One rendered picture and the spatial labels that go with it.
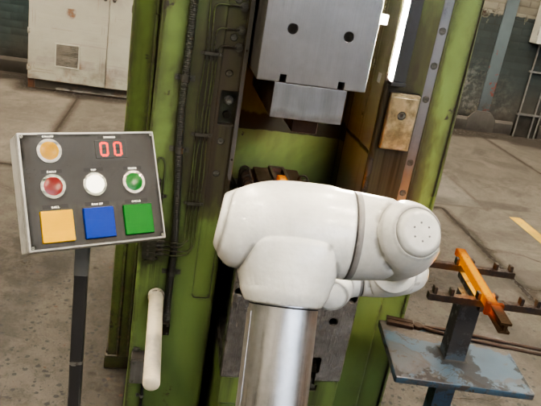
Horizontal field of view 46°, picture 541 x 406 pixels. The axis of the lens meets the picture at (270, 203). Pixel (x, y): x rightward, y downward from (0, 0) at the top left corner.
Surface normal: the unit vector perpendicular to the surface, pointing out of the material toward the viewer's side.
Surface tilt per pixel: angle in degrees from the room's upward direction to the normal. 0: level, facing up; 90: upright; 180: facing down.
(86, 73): 90
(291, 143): 90
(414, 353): 0
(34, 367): 0
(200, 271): 90
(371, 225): 53
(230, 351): 90
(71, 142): 60
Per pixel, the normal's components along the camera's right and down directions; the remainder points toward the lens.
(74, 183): 0.55, -0.13
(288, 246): 0.05, 0.00
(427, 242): 0.28, -0.19
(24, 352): 0.15, -0.92
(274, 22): 0.14, 0.37
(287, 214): 0.07, -0.29
